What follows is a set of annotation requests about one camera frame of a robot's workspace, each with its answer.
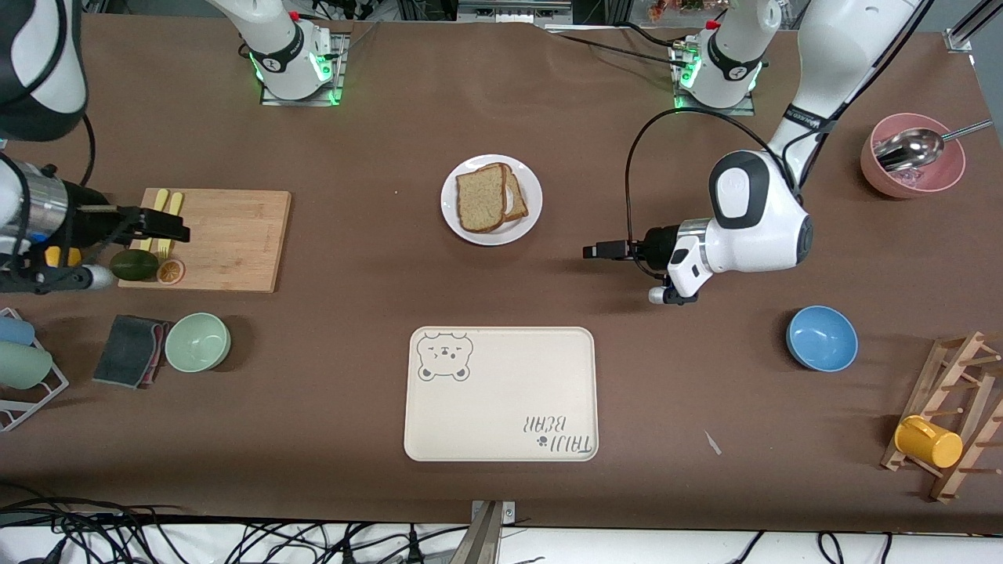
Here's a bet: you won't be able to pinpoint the black looped floor cable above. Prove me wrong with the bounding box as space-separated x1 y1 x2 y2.
729 531 894 564

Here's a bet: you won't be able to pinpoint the pale green bowl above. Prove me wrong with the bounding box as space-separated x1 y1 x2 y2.
165 313 232 374

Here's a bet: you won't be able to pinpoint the wooden mug rack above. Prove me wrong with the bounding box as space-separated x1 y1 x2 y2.
880 331 1003 504

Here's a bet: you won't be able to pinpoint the grey metal box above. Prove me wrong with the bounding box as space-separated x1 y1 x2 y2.
458 0 573 24

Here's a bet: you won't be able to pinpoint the tangled black floor cables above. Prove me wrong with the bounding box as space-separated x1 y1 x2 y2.
0 484 471 564

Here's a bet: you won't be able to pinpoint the metal ladle spoon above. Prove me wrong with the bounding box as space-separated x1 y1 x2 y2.
874 119 994 173

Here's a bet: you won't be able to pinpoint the pink bowl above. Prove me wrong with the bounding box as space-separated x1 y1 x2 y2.
860 114 967 199

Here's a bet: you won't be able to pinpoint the pale green cup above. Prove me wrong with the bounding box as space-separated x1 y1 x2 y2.
0 342 54 390

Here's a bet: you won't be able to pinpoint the black cables behind table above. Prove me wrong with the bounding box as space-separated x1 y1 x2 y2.
310 0 393 23

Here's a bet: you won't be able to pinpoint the yellow mug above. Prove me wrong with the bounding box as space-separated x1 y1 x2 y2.
894 415 964 469

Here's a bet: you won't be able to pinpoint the blue bowl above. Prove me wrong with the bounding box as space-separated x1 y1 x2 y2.
786 305 859 372

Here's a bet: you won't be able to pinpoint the round white plate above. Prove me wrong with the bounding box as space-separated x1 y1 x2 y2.
440 154 543 247

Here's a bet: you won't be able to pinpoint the dark grey folded cloth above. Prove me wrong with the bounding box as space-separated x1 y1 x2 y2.
92 315 167 389

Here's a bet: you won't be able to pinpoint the yellow plastic fork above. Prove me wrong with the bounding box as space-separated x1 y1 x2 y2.
158 192 184 259

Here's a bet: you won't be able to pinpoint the plain bread slice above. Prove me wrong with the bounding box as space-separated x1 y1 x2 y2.
455 163 509 234

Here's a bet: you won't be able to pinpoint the dark green avocado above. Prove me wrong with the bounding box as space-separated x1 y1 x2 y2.
109 249 160 282

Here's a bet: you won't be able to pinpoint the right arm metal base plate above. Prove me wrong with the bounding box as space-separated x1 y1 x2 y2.
259 31 349 107

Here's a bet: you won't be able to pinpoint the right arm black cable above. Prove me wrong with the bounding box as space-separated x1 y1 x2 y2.
78 114 97 189

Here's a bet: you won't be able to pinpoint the white wire rack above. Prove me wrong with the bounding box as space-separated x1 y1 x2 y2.
0 307 70 433

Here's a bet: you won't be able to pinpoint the colourful toy food pile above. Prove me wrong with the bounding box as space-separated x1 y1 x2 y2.
649 0 730 20

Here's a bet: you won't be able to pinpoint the metal table edge bracket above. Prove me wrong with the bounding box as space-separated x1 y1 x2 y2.
466 500 518 564

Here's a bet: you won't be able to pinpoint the cream bear print tray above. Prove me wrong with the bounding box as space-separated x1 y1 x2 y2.
404 327 599 463

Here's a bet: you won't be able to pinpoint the black cable on table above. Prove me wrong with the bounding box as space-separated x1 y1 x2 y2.
549 27 686 67

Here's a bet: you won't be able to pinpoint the aluminium frame profile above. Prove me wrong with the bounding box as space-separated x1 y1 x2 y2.
944 0 1003 52

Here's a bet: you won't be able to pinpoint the wooden cutting board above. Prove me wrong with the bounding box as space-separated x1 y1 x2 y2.
118 188 292 294

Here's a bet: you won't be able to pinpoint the bread slice under egg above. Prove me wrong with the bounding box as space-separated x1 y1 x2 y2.
500 162 530 226

